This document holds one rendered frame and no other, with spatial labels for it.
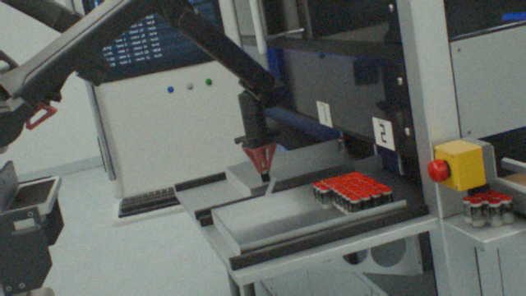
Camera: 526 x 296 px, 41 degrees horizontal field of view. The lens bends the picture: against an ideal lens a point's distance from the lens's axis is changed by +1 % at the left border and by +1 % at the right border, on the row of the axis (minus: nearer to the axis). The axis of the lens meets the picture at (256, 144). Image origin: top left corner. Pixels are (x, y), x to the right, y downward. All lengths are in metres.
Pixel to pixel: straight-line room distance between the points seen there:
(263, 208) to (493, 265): 0.49
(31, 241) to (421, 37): 0.81
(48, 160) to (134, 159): 4.62
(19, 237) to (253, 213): 0.50
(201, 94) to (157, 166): 0.27
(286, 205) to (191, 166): 0.70
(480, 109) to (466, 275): 0.32
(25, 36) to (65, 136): 0.98
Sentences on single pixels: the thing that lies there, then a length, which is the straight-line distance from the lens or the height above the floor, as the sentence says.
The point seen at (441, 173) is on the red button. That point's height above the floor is 1.00.
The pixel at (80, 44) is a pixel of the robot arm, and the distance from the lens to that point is 1.25.
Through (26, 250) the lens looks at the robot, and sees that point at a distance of 1.40.
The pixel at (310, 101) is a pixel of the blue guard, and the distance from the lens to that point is 1.88.
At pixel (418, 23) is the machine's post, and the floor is 1.25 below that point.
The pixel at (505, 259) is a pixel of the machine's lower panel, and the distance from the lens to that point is 1.46.
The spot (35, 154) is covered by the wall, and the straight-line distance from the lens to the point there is 6.79.
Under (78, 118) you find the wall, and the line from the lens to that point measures 6.74.
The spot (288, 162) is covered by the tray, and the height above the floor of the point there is 0.89.
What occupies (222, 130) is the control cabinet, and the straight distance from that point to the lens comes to 2.20.
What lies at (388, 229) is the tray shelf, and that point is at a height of 0.88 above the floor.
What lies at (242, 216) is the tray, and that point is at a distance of 1.55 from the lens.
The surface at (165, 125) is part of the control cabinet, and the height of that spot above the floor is 1.00.
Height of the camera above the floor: 1.36
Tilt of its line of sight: 13 degrees down
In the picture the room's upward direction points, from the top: 11 degrees counter-clockwise
